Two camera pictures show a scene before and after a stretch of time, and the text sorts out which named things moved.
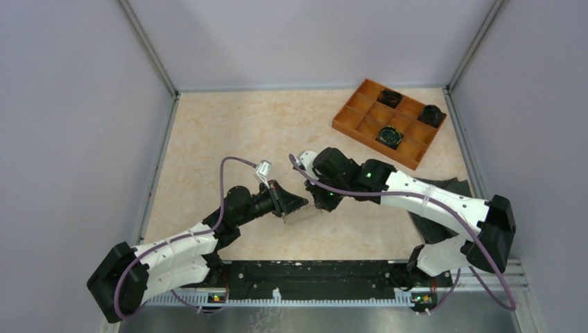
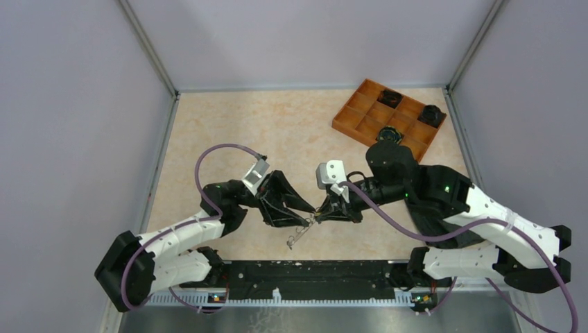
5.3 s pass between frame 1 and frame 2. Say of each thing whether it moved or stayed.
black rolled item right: stayed
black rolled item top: stayed
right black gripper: moved
